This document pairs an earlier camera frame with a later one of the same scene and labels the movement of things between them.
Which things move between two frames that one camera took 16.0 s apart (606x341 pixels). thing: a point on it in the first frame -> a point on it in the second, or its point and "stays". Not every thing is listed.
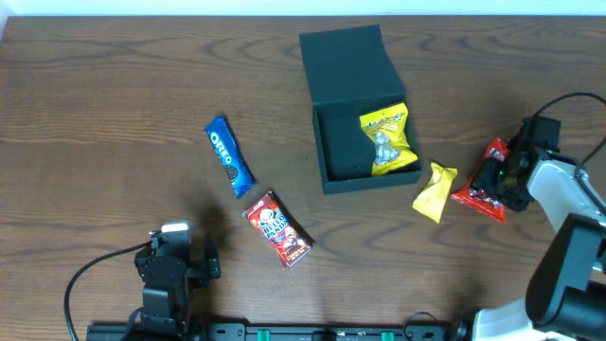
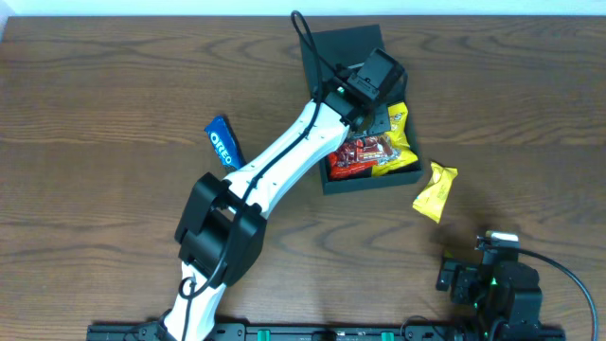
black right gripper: (492, 179) -> (454, 278)
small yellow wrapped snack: (432, 198) stays
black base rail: (234, 332) stays
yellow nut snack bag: (388, 128) stays
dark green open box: (350, 75) stays
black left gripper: (208, 260) -> (375, 121)
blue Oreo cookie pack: (230, 154) stays
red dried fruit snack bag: (473, 197) -> (340, 169)
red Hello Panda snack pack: (288, 241) -> (377, 148)
